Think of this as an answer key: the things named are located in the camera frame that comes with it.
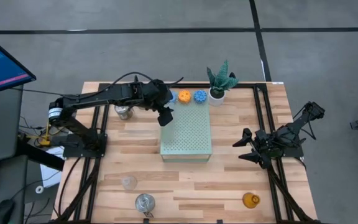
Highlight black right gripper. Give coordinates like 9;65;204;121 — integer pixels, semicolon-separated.
232;128;284;169

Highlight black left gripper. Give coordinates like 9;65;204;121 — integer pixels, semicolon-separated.
140;79;174;127

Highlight amber glass candle holder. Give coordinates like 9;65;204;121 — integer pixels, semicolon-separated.
242;192;261;210

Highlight green perforated metal shelf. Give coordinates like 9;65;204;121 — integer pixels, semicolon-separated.
159;90;213;164

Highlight snake plant in white pot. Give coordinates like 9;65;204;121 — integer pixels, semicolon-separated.
206;59;240;107

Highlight yellow connector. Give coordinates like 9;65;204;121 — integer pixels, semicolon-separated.
35;123;54;147

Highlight white paper sheet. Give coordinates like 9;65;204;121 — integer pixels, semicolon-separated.
39;146;65;189

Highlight grey desk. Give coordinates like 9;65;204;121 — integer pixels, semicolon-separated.
0;85;29;224

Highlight black computer mouse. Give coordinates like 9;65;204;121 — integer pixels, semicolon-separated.
0;198;16;224

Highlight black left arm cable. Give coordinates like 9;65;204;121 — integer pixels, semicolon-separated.
99;72;185;94

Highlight black aluminium table frame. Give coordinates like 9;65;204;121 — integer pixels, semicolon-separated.
53;82;323;224

